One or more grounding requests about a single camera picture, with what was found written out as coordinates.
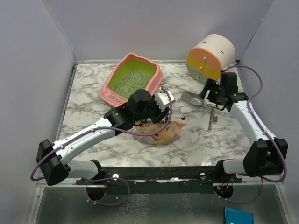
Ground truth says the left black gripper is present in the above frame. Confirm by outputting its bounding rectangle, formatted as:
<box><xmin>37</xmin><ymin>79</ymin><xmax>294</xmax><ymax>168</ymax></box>
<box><xmin>134</xmin><ymin>95</ymin><xmax>170</xmax><ymax>125</ymax></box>

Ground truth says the grey metal scoop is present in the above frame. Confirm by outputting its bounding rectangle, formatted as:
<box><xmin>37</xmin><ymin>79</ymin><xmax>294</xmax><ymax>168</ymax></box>
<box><xmin>181</xmin><ymin>91</ymin><xmax>214</xmax><ymax>108</ymax></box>

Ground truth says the peach cat litter bag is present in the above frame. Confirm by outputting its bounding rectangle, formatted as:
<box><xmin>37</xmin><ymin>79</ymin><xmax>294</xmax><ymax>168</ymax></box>
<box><xmin>133</xmin><ymin>116</ymin><xmax>187</xmax><ymax>145</ymax></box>

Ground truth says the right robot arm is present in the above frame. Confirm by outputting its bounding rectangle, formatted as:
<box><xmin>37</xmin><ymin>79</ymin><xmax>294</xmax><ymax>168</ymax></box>
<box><xmin>199</xmin><ymin>72</ymin><xmax>288</xmax><ymax>182</ymax></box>

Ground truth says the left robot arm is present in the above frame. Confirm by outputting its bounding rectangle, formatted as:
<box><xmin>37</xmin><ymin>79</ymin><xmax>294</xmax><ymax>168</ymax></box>
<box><xmin>36</xmin><ymin>87</ymin><xmax>175</xmax><ymax>186</ymax></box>

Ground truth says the green cat litter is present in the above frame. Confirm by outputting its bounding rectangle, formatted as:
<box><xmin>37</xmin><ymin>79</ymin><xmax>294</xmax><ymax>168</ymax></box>
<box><xmin>113</xmin><ymin>71</ymin><xmax>151</xmax><ymax>99</ymax></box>

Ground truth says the pink green litter box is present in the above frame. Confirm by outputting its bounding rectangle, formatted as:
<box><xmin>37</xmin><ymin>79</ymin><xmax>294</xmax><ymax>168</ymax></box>
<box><xmin>100</xmin><ymin>53</ymin><xmax>164</xmax><ymax>107</ymax></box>

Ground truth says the round cream drawer cabinet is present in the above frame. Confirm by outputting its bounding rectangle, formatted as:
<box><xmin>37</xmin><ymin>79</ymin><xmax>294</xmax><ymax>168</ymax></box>
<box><xmin>186</xmin><ymin>34</ymin><xmax>235</xmax><ymax>84</ymax></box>

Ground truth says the blue card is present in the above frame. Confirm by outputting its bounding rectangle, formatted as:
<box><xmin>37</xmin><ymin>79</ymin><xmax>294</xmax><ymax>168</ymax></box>
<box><xmin>225</xmin><ymin>207</ymin><xmax>254</xmax><ymax>224</ymax></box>

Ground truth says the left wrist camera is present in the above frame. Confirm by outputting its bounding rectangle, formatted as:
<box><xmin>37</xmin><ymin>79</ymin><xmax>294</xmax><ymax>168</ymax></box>
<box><xmin>155</xmin><ymin>92</ymin><xmax>176</xmax><ymax>111</ymax></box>

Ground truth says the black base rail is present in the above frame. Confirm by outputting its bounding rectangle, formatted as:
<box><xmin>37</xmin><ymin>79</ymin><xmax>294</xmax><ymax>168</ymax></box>
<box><xmin>76</xmin><ymin>166</ymin><xmax>242</xmax><ymax>194</ymax></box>

